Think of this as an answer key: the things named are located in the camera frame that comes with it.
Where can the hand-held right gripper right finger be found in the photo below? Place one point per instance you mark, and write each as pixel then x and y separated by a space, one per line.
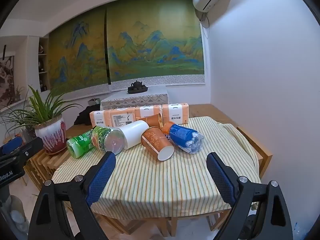
pixel 221 180

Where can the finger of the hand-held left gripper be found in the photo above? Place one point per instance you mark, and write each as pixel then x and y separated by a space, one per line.
pixel 32 146
pixel 11 145

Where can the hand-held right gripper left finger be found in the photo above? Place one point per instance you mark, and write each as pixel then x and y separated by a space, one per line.
pixel 100 177

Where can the orange paper cup white base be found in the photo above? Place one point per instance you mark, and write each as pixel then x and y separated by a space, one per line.
pixel 155 141

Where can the red white ceramic plant pot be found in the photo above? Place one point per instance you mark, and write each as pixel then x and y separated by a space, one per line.
pixel 51 136

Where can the wooden slatted stand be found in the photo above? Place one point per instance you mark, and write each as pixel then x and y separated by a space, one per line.
pixel 42 166

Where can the green leafy plant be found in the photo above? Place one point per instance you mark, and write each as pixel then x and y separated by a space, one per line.
pixel 41 110

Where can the green label plastic bottle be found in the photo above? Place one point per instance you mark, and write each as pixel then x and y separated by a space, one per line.
pixel 92 140

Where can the clear plastic container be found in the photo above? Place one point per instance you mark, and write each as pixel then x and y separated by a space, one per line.
pixel 18 216

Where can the wooden table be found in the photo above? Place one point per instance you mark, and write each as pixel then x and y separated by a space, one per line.
pixel 252 142

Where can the blue label plastic bottle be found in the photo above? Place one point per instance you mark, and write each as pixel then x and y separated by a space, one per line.
pixel 183 136

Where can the striped yellow tablecloth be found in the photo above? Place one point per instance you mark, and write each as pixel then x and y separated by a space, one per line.
pixel 160 182

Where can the black cloth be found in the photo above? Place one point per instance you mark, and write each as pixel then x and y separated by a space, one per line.
pixel 85 116

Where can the orange tissue pack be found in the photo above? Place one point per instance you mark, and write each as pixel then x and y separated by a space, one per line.
pixel 175 112
pixel 147 111
pixel 112 117

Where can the small metal box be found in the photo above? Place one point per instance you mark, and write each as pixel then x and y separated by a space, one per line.
pixel 94 102

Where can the cloth-covered side table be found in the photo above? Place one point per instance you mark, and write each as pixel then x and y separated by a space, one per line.
pixel 135 100

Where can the dark teapot set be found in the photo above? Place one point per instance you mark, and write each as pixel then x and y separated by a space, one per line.
pixel 137 87

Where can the ink wall scroll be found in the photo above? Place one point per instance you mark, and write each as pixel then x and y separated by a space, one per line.
pixel 7 80

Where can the wall shelf niche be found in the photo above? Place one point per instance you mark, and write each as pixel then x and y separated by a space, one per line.
pixel 43 62

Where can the narrow landscape wall painting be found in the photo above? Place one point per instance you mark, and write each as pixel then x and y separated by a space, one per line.
pixel 77 55

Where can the wide landscape wall painting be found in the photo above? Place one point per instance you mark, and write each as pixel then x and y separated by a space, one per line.
pixel 155 42

